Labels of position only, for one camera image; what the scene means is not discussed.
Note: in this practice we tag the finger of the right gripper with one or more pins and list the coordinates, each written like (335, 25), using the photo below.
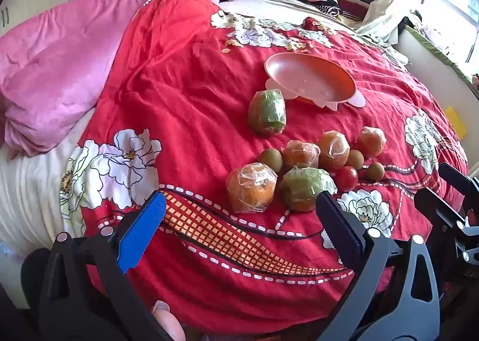
(448, 226)
(467, 186)

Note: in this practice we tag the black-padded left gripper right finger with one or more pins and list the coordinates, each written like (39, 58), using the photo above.
(394, 292)

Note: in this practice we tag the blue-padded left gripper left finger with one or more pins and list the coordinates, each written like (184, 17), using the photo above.
(86, 294)

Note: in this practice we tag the brown kiwi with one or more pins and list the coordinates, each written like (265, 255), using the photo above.
(376, 171)
(355, 159)
(273, 158)

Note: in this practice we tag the red tomato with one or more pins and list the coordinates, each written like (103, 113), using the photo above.
(345, 178)

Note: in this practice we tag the round green mango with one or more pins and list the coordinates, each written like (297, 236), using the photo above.
(301, 186)

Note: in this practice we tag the large orange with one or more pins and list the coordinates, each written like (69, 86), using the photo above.
(251, 188)

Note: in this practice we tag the tall green mango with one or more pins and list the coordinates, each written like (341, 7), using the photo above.
(267, 112)

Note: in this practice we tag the person's left hand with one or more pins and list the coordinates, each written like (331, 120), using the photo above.
(161, 312)

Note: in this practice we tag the yellow paper note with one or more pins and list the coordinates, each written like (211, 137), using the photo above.
(456, 121)

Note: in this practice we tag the cream bed sheet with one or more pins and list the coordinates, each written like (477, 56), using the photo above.
(30, 195)

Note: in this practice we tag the pink plastic fruit plate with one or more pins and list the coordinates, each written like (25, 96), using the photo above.
(312, 79)

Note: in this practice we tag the red floral bedspread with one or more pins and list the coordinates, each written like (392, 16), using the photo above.
(173, 117)

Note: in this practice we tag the pink quilt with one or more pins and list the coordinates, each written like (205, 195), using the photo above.
(54, 67)

